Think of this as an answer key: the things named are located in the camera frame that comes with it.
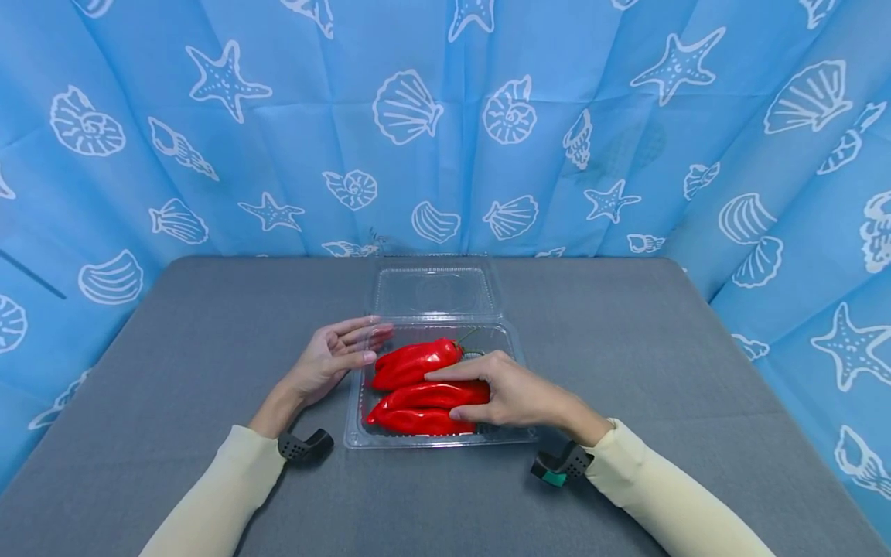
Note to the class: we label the person's right hand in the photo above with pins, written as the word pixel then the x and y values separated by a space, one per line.
pixel 525 394

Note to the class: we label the person's left hand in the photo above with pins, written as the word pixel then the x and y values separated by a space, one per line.
pixel 317 371

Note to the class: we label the person's right thumb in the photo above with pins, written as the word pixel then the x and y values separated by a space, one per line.
pixel 470 413

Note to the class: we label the person's right index finger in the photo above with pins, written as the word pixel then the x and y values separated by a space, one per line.
pixel 459 370

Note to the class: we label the person's left fingers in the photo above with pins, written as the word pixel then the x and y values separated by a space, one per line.
pixel 362 329

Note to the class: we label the person's left thumb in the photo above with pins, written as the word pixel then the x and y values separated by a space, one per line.
pixel 356 360

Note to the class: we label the long red pepper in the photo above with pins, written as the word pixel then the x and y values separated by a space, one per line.
pixel 418 422
pixel 431 396

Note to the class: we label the clear plastic clamshell container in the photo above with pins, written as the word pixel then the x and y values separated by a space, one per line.
pixel 435 298

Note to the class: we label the person's left forearm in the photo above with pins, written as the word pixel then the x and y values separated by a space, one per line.
pixel 230 480

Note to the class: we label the person's right forearm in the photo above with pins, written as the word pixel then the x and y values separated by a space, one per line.
pixel 661 495

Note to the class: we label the red pepper with green stem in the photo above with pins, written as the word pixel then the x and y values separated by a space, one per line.
pixel 414 363

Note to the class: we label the black wrist band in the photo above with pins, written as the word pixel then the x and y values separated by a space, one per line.
pixel 304 446
pixel 560 464

